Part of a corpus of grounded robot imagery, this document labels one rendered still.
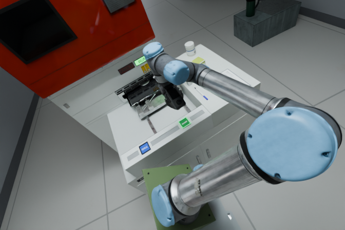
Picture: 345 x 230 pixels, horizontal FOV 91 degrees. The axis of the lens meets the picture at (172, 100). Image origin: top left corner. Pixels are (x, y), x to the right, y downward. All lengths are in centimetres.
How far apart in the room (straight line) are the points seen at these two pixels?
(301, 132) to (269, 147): 5
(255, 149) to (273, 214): 147
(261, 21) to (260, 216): 235
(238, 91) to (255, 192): 137
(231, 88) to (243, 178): 26
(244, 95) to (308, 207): 145
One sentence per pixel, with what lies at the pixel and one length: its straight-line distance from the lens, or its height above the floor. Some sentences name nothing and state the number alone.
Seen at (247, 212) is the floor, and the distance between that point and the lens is 177.
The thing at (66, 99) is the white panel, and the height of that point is 112.
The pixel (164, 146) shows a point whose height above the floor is 95.
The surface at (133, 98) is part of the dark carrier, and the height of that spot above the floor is 90.
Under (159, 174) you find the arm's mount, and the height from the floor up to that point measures 97.
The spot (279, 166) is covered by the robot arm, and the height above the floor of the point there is 145.
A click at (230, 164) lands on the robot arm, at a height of 137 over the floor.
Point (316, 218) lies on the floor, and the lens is 186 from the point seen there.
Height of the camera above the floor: 176
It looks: 47 degrees down
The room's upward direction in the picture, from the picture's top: 24 degrees counter-clockwise
